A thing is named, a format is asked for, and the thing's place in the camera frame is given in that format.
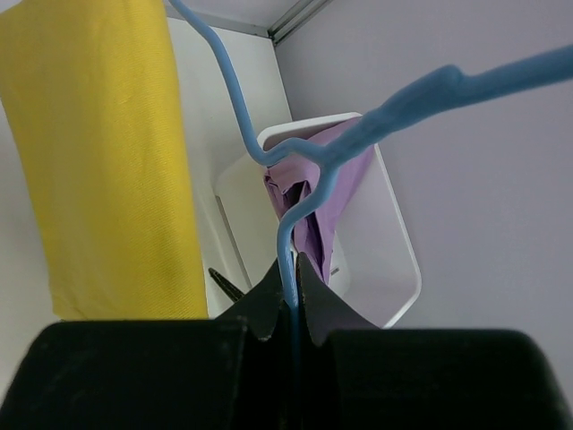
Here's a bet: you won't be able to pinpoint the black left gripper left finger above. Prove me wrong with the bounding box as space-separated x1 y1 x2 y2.
16 266 290 429

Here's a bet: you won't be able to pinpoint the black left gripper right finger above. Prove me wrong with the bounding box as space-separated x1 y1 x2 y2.
295 254 564 429

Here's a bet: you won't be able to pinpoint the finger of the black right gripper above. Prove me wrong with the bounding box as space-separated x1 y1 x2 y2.
208 268 245 303

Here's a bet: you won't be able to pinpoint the purple trousers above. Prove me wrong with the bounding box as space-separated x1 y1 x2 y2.
261 116 375 288

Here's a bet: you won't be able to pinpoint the yellow trousers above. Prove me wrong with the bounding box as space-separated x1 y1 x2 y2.
1 1 208 320

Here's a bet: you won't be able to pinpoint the light blue wire hanger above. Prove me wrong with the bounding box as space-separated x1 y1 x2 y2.
168 0 573 430

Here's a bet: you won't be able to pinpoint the white plastic basket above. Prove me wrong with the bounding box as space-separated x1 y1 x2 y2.
215 146 422 328

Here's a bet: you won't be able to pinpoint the aluminium frame post right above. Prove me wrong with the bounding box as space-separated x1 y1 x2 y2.
268 0 332 47

